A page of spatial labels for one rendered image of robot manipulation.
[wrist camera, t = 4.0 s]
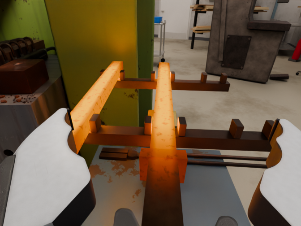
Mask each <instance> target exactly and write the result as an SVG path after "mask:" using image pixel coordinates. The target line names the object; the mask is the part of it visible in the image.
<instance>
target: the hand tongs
mask: <svg viewBox="0 0 301 226"><path fill-rule="evenodd" d="M139 155H140V152H137V151H135V150H132V151H129V149H126V148H104V147H103V148H102V151H101V153H100V155H99V159H105V160H120V161H126V160H127V157H128V158H129V159H131V160H134V159H137V158H139ZM187 157H201V158H217V159H232V160H248V161H266V160H267V157H253V156H231V155H215V154H199V153H187ZM187 164H197V165H218V166H233V167H247V168H262V169H267V165H264V164H249V163H234V162H220V161H198V160H188V161H187Z"/></svg>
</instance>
